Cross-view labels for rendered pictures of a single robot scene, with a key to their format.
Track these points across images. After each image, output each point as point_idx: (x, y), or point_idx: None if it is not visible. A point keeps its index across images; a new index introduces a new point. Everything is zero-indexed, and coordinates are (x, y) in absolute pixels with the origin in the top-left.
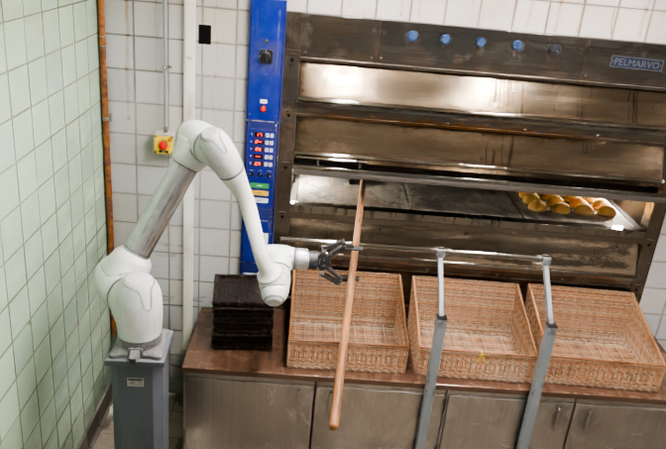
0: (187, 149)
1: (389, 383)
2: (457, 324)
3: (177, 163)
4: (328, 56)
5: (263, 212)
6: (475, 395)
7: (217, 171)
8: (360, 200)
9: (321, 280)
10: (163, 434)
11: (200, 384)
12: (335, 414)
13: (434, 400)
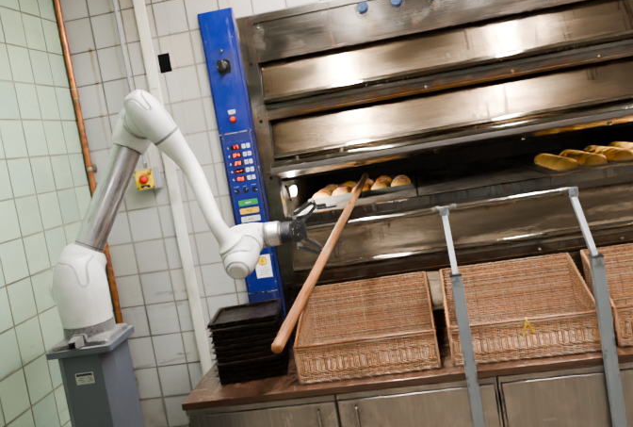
0: (121, 125)
1: (422, 379)
2: (508, 317)
3: (116, 144)
4: (285, 52)
5: None
6: (535, 379)
7: (148, 135)
8: (354, 191)
9: (338, 297)
10: None
11: (206, 422)
12: (279, 336)
13: (485, 395)
